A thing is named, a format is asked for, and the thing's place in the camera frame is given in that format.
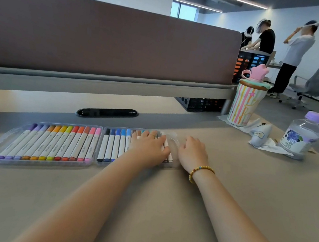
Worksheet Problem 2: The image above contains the grey office chair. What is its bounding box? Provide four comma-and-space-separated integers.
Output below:
278, 57, 319, 113

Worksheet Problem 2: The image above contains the person's right forearm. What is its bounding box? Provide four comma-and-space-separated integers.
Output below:
182, 168, 319, 242

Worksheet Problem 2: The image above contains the person's left hand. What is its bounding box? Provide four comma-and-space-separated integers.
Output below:
124, 127, 174, 174

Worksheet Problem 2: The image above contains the black plastic file rack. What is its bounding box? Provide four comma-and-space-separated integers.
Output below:
232, 48, 271, 89

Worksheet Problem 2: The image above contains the brown fabric desk divider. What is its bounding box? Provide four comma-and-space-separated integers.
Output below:
0, 0, 246, 104

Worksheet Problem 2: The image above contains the clear bottle purple cap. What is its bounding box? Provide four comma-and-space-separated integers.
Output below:
277, 107, 319, 163

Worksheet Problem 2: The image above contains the white tissue paper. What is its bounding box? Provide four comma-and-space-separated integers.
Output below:
213, 111, 300, 158

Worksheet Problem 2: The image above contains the white plush toy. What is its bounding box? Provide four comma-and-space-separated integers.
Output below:
247, 121, 274, 150

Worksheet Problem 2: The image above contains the striped tumbler pink lid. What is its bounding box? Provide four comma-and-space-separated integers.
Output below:
226, 60, 276, 131

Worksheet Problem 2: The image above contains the group of warm-coloured white markers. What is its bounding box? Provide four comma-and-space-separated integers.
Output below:
0, 113, 102, 175

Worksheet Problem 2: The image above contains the grey desk riser shelf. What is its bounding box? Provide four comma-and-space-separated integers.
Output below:
0, 49, 239, 128

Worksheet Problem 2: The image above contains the person's left forearm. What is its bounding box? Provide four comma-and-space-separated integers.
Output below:
11, 140, 142, 242

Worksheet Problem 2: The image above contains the black smartphone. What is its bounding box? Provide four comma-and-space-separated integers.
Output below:
75, 101, 140, 126

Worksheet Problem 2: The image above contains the person's right hand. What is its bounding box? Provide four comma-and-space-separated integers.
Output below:
175, 134, 213, 176

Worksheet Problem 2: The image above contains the gold bead bracelet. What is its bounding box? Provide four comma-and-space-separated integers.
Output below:
187, 163, 217, 187

